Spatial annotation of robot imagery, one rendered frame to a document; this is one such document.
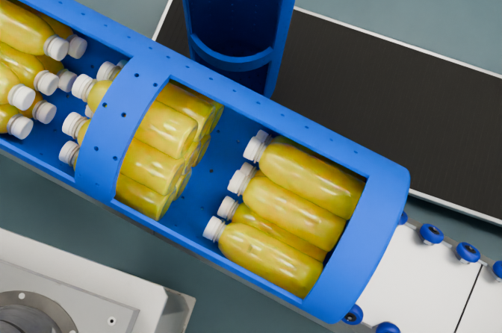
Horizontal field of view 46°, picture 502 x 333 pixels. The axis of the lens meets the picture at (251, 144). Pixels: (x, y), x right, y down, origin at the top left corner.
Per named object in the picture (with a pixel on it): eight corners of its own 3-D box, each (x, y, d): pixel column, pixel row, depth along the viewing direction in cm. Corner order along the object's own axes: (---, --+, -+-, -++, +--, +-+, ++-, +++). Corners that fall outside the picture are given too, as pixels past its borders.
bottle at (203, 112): (210, 107, 97) (111, 56, 99) (192, 145, 98) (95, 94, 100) (219, 104, 104) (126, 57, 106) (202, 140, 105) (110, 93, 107)
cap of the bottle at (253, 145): (265, 137, 100) (256, 131, 101) (257, 151, 98) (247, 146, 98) (259, 151, 103) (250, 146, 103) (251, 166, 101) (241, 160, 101)
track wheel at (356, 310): (366, 317, 106) (368, 309, 108) (344, 305, 106) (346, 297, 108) (355, 331, 109) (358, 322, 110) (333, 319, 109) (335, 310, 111)
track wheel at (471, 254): (477, 267, 110) (483, 259, 109) (455, 256, 111) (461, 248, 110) (475, 255, 114) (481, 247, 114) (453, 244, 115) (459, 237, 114)
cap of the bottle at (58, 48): (54, 33, 102) (63, 38, 102) (63, 38, 106) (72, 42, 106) (43, 54, 102) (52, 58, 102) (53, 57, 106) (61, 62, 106)
